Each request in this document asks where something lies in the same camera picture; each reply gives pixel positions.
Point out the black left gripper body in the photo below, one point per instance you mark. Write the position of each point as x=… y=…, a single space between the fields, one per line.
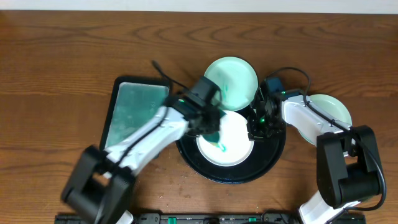
x=210 y=123

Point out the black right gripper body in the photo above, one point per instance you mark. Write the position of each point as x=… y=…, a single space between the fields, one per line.
x=263 y=127

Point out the green yellow sponge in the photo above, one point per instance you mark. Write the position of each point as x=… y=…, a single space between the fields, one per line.
x=214 y=137

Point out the white plate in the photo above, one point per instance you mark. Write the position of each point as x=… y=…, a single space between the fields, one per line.
x=234 y=145

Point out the mint green plate with stain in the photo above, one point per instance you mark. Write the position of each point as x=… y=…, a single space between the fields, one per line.
x=237 y=81

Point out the pale green plate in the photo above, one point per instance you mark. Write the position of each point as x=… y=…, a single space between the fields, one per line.
x=332 y=106

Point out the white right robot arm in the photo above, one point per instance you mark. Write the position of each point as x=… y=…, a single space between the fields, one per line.
x=349 y=170

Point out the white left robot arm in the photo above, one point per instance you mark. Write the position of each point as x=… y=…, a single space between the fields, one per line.
x=100 y=186

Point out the round black tray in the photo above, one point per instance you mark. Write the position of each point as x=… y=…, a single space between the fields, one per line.
x=262 y=158

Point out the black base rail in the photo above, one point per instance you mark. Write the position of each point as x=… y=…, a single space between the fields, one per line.
x=156 y=218

